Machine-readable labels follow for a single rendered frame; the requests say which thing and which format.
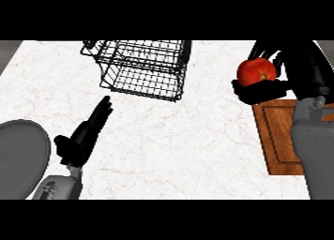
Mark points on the grey round plate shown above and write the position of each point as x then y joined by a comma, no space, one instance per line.
14,159

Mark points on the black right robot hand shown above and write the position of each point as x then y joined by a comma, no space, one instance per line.
308,72

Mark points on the red tomato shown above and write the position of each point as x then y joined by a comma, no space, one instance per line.
256,72

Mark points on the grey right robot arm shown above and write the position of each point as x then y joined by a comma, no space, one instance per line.
319,150

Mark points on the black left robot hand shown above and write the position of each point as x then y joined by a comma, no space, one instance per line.
83,137

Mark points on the brown wooden cutting board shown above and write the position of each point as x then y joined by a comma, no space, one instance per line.
278,137

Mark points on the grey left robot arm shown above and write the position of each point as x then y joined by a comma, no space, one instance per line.
58,186

